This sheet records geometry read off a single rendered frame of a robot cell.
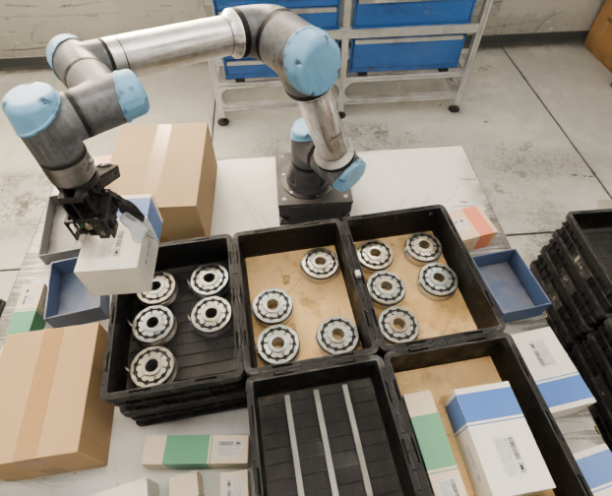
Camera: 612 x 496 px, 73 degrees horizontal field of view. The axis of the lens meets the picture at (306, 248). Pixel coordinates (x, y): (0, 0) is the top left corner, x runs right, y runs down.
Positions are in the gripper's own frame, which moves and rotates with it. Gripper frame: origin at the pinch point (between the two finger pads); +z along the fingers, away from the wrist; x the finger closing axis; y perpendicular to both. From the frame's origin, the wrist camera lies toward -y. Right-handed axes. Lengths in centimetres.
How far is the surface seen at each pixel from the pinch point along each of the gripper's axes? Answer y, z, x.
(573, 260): -25, 62, 144
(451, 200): -42, 41, 95
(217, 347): 14.1, 28.1, 16.2
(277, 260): -11.1, 28.1, 32.2
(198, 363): 17.8, 27.9, 11.7
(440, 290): 4, 25, 74
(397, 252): -11, 28, 67
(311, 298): 2.2, 28.0, 40.6
